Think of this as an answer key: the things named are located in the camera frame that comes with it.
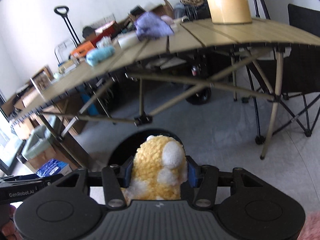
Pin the yellow white plush toy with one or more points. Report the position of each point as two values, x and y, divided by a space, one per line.
159 169

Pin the orange cardboard tray box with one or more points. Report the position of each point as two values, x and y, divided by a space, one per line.
82 49

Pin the folding table frame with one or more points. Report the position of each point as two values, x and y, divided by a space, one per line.
248 41

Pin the jar of brown snacks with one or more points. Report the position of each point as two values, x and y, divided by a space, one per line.
42 79

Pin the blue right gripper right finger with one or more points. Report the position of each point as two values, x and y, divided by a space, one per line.
194 173

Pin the lined trash bin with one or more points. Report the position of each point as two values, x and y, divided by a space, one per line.
39 149

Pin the crumpled clear plastic wrap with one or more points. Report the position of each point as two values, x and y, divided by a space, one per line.
104 42

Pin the cream thermos jug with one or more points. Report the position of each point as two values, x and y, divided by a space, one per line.
230 11

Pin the left hand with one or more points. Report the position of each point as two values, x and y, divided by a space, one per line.
8 227

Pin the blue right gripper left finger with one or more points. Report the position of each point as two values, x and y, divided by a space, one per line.
126 170

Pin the purple drawstring pouch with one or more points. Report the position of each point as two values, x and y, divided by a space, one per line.
150 26

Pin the light blue plush toy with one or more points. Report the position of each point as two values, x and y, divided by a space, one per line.
99 55

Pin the grey water bottle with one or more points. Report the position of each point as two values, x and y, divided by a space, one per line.
179 10

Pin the black trolley handle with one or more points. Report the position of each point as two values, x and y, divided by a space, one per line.
63 11

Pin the black folding chair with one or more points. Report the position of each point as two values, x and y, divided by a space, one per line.
301 70

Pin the lavender fuzzy sock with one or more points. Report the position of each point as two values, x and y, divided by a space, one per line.
167 19

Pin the chrome metal frame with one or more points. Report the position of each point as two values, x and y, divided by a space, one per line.
63 50

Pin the blue tissue pack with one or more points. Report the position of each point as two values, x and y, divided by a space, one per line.
52 167

